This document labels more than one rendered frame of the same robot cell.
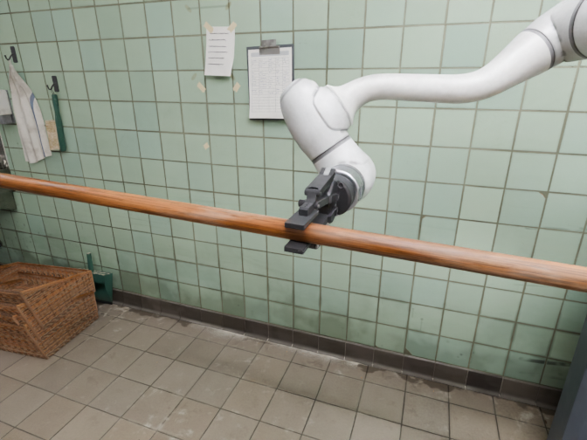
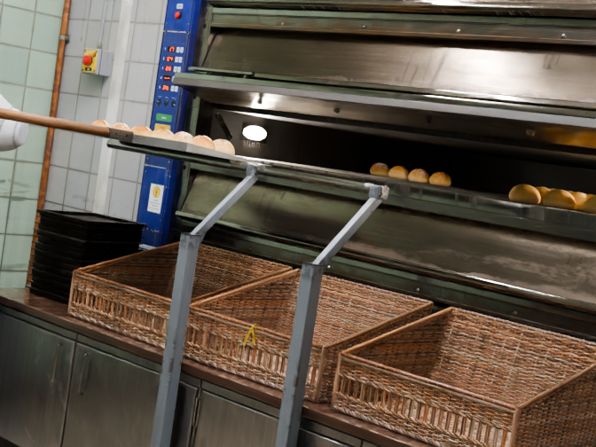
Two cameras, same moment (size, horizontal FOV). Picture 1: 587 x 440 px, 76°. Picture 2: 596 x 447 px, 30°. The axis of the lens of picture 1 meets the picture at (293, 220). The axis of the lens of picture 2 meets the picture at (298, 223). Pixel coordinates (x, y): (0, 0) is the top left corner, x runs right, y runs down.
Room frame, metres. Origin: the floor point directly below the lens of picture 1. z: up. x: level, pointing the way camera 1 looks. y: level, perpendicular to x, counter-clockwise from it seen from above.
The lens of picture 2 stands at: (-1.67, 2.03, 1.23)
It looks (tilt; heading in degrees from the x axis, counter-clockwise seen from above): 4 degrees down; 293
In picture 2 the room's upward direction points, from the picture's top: 9 degrees clockwise
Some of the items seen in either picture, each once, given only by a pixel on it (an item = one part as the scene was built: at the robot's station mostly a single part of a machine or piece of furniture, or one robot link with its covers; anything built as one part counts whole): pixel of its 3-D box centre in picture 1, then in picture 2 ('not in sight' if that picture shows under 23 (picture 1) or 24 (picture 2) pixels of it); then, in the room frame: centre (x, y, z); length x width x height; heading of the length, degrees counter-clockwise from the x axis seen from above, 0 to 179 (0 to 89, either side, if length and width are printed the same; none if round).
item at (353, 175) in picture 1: (340, 189); not in sight; (0.74, -0.09, 1.23); 0.09 x 0.06 x 0.09; 69
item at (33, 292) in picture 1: (21, 286); not in sight; (1.90, 1.56, 0.32); 0.56 x 0.49 x 0.28; 78
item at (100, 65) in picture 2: not in sight; (97, 62); (0.85, -1.73, 1.46); 0.10 x 0.07 x 0.10; 160
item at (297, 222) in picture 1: (302, 218); not in sight; (0.53, -0.01, 1.25); 0.07 x 0.03 x 0.01; 159
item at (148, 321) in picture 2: not in sight; (179, 290); (0.05, -1.20, 0.72); 0.56 x 0.49 x 0.28; 160
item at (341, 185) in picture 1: (330, 199); not in sight; (0.67, -0.07, 1.23); 0.09 x 0.07 x 0.08; 159
